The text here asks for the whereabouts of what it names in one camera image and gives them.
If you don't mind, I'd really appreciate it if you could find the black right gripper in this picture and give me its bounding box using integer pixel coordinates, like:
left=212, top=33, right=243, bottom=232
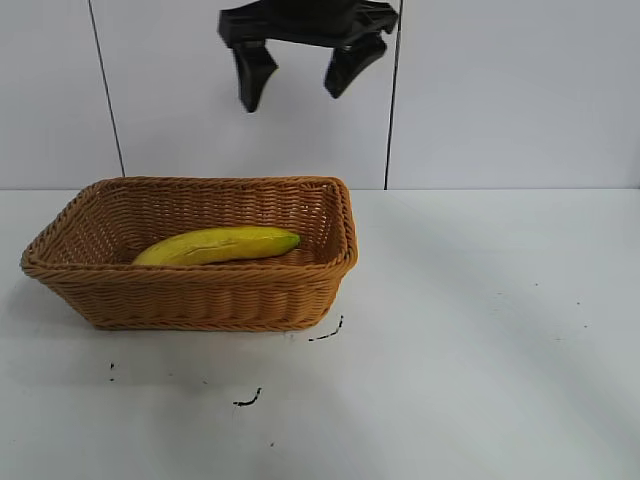
left=217, top=0, right=400, bottom=114

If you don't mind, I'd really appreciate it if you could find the yellow banana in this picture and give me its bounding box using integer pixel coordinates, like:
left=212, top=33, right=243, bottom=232
left=130, top=226, right=302, bottom=267

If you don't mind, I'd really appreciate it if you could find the brown woven wicker basket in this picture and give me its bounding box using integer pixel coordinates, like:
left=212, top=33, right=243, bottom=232
left=20, top=174, right=360, bottom=332

